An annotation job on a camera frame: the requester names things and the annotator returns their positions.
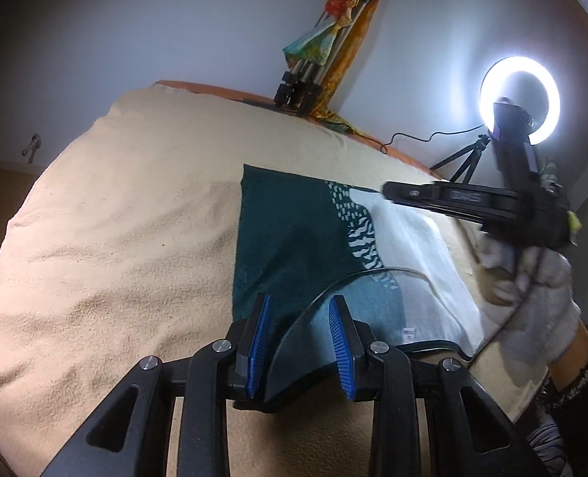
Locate black ring light cable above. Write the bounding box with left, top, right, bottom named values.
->
left=379, top=128, right=488, bottom=156

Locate person's right hand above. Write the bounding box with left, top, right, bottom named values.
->
left=478, top=236, right=580, bottom=378

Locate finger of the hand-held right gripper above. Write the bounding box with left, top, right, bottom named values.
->
left=382, top=180, right=520, bottom=224
left=490, top=101, right=540, bottom=183

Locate person's right forearm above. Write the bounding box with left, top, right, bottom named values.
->
left=542, top=320, right=588, bottom=413

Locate grey striped clothing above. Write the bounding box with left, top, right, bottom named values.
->
left=522, top=415, right=578, bottom=477

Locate small black tripod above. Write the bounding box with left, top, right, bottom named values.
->
left=430, top=134, right=493, bottom=184

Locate green and white printed shirt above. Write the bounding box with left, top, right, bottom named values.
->
left=232, top=164, right=488, bottom=413

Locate colourful printed scarf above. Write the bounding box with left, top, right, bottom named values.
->
left=283, top=0, right=374, bottom=68

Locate beige blanket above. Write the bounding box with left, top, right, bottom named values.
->
left=0, top=87, right=548, bottom=477

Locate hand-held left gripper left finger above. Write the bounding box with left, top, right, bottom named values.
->
left=41, top=292, right=275, bottom=477

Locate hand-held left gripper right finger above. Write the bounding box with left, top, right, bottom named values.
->
left=328, top=295, right=548, bottom=477

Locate folded silver tripod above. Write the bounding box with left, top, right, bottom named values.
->
left=273, top=0, right=374, bottom=112

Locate orange bed sheet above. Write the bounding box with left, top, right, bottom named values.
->
left=155, top=79, right=446, bottom=180

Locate orange cloth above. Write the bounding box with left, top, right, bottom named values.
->
left=319, top=0, right=384, bottom=130

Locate dark beaded bracelet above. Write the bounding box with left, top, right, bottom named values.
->
left=542, top=338, right=588, bottom=408

